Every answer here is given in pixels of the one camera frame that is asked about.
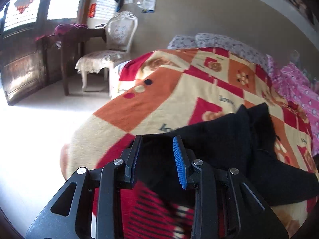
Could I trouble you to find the magenta cloth on table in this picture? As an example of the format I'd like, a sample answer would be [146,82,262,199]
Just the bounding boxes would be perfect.
[35,23,88,41]

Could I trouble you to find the floral grey pillow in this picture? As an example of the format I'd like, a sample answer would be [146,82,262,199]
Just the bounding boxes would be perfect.
[167,35,197,50]
[195,33,269,73]

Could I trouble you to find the black pants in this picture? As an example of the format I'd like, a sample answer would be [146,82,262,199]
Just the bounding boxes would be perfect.
[136,104,318,207]

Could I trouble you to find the dark wooden table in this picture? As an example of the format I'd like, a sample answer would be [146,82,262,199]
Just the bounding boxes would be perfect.
[36,27,106,96]

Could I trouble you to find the dark wooden door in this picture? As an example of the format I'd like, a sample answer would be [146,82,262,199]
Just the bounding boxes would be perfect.
[1,22,46,105]

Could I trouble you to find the orange red patterned blanket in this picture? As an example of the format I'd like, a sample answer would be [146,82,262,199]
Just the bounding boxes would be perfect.
[61,48,318,236]

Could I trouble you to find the white ornate chair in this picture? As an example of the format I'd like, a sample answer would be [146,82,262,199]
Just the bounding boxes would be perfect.
[75,11,138,95]

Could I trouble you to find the pink penguin quilt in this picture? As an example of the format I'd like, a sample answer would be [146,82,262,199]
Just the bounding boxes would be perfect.
[267,51,318,157]

